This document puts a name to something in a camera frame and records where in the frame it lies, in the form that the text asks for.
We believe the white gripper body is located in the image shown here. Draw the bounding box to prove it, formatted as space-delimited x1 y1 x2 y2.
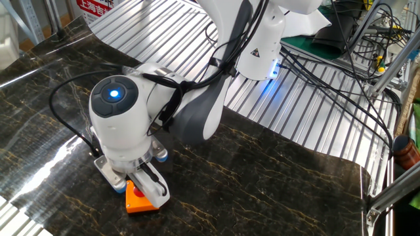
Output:
126 162 171 209

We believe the orange box with red button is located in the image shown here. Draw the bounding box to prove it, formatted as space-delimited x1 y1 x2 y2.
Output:
125 179 161 214

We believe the black marble pattern mat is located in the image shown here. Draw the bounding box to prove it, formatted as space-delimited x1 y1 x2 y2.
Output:
0 15 371 236

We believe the white box with red print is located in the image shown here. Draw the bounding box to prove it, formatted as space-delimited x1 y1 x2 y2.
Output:
75 0 116 26

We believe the green cutting mat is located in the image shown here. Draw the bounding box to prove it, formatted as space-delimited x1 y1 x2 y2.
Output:
281 6 344 62

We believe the grey perforated shelf upright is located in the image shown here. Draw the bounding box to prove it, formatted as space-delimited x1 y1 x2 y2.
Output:
18 0 45 44

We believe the white sheet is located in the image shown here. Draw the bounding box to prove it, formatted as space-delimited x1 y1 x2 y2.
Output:
280 9 332 39

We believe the black pouch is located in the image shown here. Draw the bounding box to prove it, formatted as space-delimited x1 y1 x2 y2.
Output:
311 0 365 55

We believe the brown bottle with black cap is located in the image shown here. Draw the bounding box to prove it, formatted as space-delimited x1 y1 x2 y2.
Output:
392 134 420 171

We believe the yellow green screwdriver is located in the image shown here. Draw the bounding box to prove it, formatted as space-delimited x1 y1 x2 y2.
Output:
373 54 387 73

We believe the green bag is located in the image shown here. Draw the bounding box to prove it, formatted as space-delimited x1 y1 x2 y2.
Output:
409 98 420 210

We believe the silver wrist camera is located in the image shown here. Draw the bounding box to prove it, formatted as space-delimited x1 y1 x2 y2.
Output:
93 136 169 194

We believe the black camera cable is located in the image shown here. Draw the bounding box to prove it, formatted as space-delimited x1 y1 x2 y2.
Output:
49 0 272 158

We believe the black base cable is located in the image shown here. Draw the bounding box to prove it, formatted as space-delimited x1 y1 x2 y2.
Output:
278 64 394 157
280 47 393 134

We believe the aluminium frame profile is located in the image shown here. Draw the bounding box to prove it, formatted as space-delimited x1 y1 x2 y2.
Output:
347 0 391 50
367 32 420 98
366 170 420 227

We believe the thin black hanging cable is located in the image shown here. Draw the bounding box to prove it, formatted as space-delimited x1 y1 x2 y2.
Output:
329 0 377 111

